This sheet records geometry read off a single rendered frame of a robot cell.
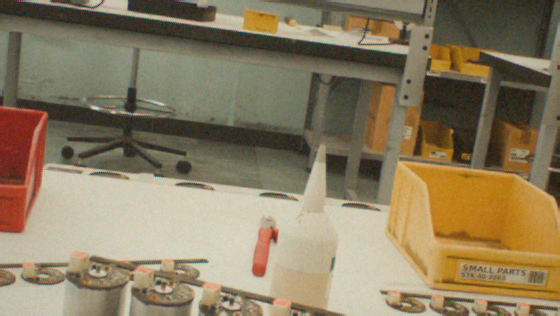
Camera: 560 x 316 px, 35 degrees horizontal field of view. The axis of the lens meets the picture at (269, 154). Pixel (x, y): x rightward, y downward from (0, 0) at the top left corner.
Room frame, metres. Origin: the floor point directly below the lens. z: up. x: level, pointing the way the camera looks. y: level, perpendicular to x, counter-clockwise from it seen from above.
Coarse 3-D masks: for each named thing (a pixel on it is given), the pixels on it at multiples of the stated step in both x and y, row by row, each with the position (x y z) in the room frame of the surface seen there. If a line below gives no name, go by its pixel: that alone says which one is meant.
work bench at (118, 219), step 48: (48, 192) 0.65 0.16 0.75; (96, 192) 0.67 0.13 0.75; (144, 192) 0.69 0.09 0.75; (192, 192) 0.71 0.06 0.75; (0, 240) 0.53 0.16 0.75; (48, 240) 0.54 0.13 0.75; (96, 240) 0.56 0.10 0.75; (144, 240) 0.57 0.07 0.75; (192, 240) 0.59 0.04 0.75; (240, 240) 0.60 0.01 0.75; (384, 240) 0.65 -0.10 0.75; (0, 288) 0.45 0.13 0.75; (48, 288) 0.46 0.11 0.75; (192, 288) 0.50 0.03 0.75; (240, 288) 0.51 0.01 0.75; (336, 288) 0.53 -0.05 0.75; (384, 288) 0.54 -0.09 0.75
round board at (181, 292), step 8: (160, 280) 0.33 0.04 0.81; (168, 280) 0.34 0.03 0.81; (136, 288) 0.32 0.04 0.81; (144, 288) 0.32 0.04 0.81; (176, 288) 0.33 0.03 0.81; (184, 288) 0.33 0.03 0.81; (136, 296) 0.32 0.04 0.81; (144, 296) 0.32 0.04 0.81; (160, 296) 0.32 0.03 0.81; (168, 296) 0.32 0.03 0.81; (176, 296) 0.32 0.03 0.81; (184, 296) 0.32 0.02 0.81; (192, 296) 0.32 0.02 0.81; (160, 304) 0.31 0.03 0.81; (168, 304) 0.31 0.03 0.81; (176, 304) 0.32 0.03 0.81
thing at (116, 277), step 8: (88, 264) 0.34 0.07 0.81; (96, 264) 0.34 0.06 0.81; (104, 264) 0.34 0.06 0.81; (72, 272) 0.33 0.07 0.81; (80, 272) 0.33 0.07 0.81; (112, 272) 0.34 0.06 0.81; (120, 272) 0.34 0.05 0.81; (72, 280) 0.32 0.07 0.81; (80, 280) 0.32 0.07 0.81; (96, 280) 0.33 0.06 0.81; (104, 280) 0.33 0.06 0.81; (112, 280) 0.33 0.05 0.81; (120, 280) 0.33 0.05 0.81; (128, 280) 0.33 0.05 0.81; (88, 288) 0.32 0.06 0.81; (96, 288) 0.32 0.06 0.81; (104, 288) 0.32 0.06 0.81; (112, 288) 0.32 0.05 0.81
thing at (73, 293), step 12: (96, 276) 0.33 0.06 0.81; (72, 288) 0.32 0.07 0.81; (84, 288) 0.32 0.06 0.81; (120, 288) 0.33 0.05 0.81; (72, 300) 0.32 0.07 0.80; (84, 300) 0.32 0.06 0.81; (96, 300) 0.32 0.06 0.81; (108, 300) 0.32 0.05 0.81; (120, 300) 0.33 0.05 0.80; (72, 312) 0.32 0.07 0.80; (84, 312) 0.32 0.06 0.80; (96, 312) 0.32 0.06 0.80; (108, 312) 0.32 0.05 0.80; (120, 312) 0.33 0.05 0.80
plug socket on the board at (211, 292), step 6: (210, 282) 0.32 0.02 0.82; (204, 288) 0.32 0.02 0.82; (210, 288) 0.32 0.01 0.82; (216, 288) 0.32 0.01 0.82; (204, 294) 0.32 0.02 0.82; (210, 294) 0.32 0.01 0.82; (216, 294) 0.32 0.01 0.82; (204, 300) 0.32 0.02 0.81; (210, 300) 0.32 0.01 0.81; (216, 300) 0.32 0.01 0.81
